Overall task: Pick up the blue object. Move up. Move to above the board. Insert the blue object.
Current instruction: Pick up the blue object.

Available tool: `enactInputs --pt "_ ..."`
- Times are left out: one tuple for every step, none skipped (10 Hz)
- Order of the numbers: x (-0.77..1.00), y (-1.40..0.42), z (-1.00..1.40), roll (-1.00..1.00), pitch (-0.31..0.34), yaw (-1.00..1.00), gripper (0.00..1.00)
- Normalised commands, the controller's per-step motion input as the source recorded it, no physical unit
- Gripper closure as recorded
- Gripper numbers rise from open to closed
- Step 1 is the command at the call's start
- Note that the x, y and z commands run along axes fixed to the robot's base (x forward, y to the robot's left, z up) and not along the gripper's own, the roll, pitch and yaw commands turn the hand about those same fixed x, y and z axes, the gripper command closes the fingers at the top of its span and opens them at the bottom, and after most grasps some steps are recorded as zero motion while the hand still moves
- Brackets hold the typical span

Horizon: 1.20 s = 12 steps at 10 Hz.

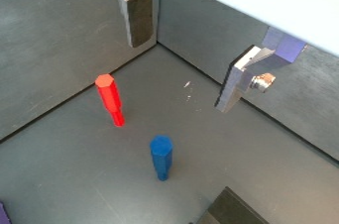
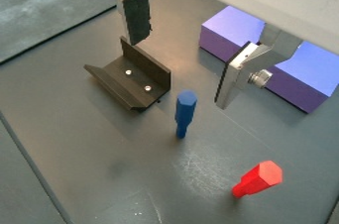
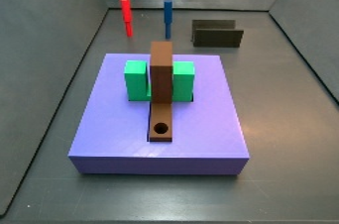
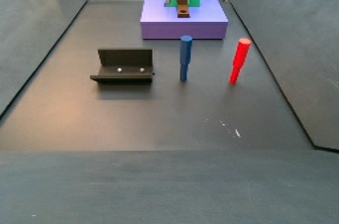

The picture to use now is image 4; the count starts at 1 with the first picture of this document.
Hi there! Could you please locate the blue hexagonal peg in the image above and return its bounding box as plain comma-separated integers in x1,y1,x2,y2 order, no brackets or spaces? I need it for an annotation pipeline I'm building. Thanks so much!
180,36,192,81

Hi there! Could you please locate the purple board block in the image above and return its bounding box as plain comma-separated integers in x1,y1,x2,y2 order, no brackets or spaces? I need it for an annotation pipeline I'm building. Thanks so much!
140,0,228,40

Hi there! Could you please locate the black angle bracket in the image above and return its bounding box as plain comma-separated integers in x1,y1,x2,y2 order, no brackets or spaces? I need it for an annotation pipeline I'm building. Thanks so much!
89,48,153,83

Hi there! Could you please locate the red hexagonal peg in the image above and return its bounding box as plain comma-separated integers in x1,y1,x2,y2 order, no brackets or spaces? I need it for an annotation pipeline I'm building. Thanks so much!
229,38,252,84

